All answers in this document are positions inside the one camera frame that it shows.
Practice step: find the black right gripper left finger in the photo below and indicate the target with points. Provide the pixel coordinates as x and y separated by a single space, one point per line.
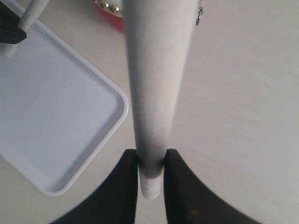
114 201

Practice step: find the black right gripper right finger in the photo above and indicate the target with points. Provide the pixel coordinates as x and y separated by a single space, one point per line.
189 201

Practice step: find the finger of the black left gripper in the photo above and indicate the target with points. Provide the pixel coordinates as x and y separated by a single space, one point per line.
10 33

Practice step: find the wooden drumstick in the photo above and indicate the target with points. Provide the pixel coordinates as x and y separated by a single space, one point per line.
158 36
29 17

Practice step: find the red small drum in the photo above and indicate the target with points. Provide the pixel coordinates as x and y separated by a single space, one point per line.
109 11

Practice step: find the white plastic tray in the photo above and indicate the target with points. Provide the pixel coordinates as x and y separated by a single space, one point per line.
56 111

